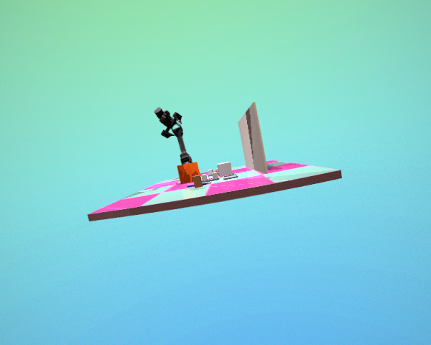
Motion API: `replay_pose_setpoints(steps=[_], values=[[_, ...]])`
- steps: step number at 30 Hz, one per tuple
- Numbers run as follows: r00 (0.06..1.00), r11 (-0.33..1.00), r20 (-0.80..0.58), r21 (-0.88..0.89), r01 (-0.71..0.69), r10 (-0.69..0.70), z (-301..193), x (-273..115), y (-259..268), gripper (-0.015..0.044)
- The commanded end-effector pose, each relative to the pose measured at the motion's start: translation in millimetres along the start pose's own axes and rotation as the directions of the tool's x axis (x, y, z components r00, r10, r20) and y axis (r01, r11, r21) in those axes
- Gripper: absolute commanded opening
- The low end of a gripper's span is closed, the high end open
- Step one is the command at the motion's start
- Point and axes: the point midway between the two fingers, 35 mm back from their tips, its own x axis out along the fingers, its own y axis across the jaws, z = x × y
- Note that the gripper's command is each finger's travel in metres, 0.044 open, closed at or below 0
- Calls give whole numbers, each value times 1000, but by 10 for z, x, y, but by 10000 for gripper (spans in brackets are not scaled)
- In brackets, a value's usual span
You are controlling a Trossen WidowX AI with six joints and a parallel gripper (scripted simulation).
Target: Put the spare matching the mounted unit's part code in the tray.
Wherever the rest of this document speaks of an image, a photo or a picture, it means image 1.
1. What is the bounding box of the white rectangular box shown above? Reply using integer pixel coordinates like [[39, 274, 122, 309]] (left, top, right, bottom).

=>
[[217, 162, 233, 178]]

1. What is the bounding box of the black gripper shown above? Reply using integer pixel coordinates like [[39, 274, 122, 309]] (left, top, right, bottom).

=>
[[161, 112, 182, 138]]

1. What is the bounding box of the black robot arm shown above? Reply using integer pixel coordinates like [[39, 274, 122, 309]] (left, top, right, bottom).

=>
[[154, 107, 193, 165]]

